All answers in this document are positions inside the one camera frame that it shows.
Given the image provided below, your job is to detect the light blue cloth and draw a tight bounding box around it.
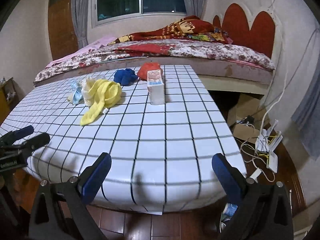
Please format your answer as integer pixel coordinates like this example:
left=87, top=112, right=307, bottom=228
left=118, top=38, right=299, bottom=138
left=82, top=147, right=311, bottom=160
left=67, top=82, right=83, bottom=105

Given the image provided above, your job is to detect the yellow cloth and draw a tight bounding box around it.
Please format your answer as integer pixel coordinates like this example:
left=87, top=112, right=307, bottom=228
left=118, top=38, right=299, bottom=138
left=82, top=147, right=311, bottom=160
left=80, top=79, right=122, bottom=126

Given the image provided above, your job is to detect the clear plastic bag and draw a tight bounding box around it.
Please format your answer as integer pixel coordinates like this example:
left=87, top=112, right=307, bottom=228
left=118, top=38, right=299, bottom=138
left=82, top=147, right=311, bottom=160
left=88, top=75, right=106, bottom=81

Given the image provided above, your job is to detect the red plastic bag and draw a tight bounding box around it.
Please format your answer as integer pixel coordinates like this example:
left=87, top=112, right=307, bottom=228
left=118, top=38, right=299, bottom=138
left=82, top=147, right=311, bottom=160
left=137, top=62, right=163, bottom=81

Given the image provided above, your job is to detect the white pink milk carton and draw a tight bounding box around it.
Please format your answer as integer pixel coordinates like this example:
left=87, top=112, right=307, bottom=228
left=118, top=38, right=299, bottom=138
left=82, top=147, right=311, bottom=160
left=147, top=69, right=165, bottom=105

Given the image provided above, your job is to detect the black trash bin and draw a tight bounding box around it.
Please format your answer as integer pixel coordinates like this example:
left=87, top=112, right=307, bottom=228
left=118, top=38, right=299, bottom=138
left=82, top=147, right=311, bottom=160
left=219, top=203, right=238, bottom=232

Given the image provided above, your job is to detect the cardboard box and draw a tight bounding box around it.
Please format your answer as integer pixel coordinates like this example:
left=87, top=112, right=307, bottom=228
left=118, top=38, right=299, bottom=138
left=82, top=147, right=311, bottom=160
left=227, top=94, right=266, bottom=144

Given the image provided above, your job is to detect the grey curtain right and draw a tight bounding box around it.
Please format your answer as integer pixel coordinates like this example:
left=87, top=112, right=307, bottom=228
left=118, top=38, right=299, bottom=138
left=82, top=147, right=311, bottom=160
left=291, top=59, right=320, bottom=160

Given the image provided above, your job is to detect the brown wooden door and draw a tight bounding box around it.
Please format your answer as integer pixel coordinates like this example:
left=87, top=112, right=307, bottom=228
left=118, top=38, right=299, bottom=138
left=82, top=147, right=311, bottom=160
left=48, top=0, right=78, bottom=60

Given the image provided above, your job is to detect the white grid tablecloth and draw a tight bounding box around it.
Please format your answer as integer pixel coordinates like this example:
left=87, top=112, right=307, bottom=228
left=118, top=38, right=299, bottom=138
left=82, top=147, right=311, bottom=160
left=1, top=65, right=246, bottom=213

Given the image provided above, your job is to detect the pink blanket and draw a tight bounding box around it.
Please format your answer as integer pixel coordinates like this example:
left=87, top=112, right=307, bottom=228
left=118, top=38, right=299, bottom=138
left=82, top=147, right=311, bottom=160
left=46, top=35, right=117, bottom=68

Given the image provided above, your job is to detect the bed with floral sheet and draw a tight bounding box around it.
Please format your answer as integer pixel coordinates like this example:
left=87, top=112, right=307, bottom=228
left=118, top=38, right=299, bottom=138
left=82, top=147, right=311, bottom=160
left=34, top=39, right=275, bottom=86

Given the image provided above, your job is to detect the grey curtain left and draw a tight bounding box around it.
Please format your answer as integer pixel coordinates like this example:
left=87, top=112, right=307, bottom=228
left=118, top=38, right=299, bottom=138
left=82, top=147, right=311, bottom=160
left=71, top=0, right=89, bottom=49

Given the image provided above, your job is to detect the red scalloped headboard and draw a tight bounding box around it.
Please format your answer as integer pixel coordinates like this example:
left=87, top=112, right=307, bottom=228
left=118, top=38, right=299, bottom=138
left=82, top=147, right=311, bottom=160
left=213, top=3, right=276, bottom=58

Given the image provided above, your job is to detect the red patterned blanket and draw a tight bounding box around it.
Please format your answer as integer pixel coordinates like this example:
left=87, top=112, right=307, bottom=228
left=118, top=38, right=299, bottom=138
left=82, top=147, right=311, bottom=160
left=108, top=15, right=233, bottom=45

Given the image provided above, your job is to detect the white cable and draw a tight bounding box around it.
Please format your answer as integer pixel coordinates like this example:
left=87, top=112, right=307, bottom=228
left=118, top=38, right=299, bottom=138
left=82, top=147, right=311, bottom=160
left=240, top=27, right=318, bottom=184

